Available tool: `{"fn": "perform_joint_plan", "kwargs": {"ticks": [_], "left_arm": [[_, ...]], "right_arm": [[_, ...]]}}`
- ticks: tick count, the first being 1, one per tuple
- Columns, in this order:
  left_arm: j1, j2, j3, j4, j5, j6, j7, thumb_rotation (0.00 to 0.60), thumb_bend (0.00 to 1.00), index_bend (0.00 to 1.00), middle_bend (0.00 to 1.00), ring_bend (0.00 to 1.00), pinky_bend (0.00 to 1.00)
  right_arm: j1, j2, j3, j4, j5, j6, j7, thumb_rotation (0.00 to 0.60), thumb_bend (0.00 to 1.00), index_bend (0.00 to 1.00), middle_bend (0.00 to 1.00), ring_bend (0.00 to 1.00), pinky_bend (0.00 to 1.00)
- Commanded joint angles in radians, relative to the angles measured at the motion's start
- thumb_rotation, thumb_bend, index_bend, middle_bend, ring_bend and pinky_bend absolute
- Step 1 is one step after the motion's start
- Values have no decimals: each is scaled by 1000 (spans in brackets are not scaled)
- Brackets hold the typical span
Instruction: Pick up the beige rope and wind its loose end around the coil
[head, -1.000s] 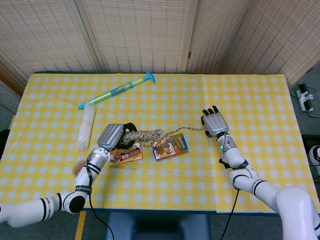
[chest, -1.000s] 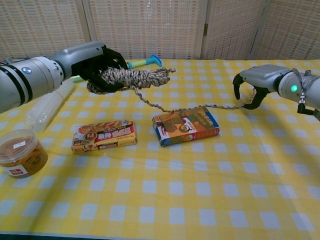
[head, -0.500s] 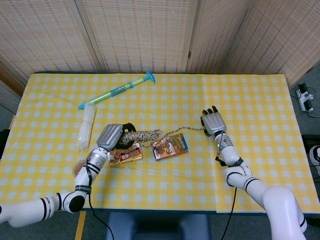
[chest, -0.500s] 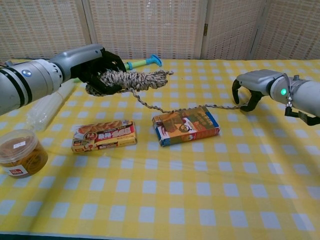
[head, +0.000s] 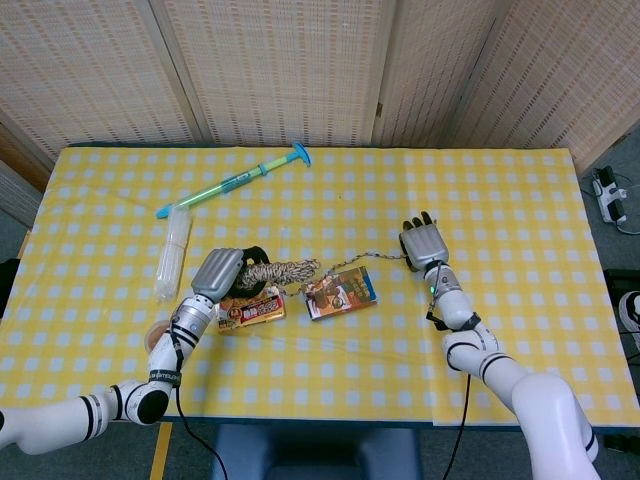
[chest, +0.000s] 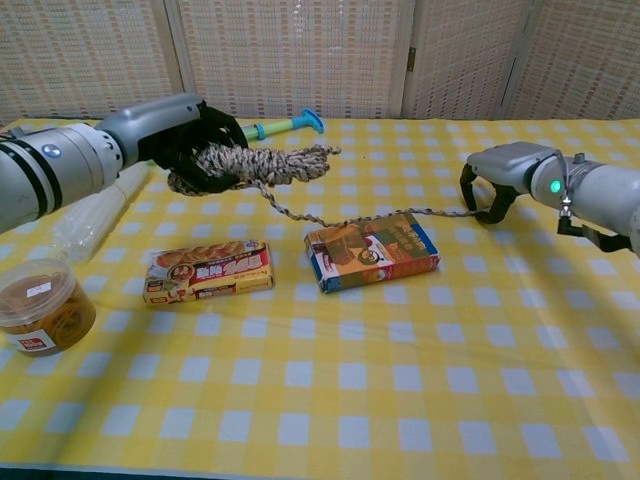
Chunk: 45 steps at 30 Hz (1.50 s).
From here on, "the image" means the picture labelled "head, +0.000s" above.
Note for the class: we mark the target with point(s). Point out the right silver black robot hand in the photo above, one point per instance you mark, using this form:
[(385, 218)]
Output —
[(425, 245)]

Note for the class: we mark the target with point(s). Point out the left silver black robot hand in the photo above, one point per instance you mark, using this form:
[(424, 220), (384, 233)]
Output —
[(217, 275)]

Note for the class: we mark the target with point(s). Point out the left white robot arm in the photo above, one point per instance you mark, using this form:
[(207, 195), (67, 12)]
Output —
[(165, 355)]

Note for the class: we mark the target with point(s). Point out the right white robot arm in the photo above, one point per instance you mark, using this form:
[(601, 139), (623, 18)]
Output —
[(540, 400)]

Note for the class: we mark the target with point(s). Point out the red yellow curry box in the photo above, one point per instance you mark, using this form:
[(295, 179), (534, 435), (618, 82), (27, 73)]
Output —
[(255, 312)]

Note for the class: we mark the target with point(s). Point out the green blue plastic hand pump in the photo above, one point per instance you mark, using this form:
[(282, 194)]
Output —
[(220, 187)]

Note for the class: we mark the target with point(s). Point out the round brown snack container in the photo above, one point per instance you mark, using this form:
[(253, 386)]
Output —
[(154, 337)]

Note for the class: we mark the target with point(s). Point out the orange blue cardboard box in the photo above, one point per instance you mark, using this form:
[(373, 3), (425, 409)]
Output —
[(340, 295)]

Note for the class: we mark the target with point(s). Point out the yellow white checkered tablecloth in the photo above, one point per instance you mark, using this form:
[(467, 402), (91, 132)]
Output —
[(375, 360)]

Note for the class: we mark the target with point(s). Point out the yellow floor tape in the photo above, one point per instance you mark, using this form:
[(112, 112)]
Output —
[(161, 450)]

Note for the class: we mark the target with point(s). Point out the white power strip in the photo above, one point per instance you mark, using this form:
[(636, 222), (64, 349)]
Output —
[(607, 197)]

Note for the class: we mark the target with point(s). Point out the black box on floor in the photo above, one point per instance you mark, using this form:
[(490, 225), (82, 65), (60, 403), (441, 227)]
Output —
[(617, 280)]

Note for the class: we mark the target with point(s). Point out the blue chair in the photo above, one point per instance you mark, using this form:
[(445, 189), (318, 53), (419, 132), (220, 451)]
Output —
[(320, 455)]

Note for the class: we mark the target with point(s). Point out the black object beside table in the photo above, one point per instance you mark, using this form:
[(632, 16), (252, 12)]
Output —
[(7, 290)]

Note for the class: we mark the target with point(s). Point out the woven folding screen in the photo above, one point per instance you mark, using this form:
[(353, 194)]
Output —
[(300, 60)]

